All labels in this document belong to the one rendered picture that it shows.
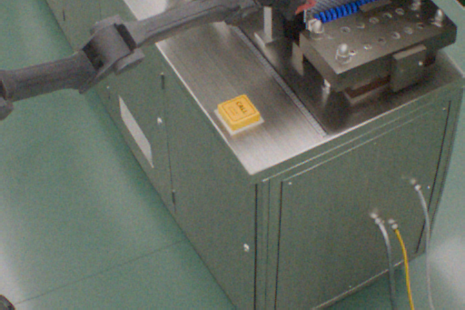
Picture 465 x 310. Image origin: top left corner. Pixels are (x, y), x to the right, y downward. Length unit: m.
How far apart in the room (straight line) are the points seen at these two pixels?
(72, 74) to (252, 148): 0.57
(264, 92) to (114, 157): 1.18
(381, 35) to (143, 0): 0.68
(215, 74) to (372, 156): 0.43
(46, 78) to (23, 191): 1.67
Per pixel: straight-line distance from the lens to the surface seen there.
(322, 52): 2.26
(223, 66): 2.40
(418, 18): 2.39
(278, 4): 2.23
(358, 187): 2.48
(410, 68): 2.33
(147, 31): 1.92
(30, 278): 3.15
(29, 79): 1.70
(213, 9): 2.06
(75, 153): 3.46
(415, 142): 2.50
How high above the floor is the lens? 2.57
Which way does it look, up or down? 48 degrees down
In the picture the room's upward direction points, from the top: 1 degrees counter-clockwise
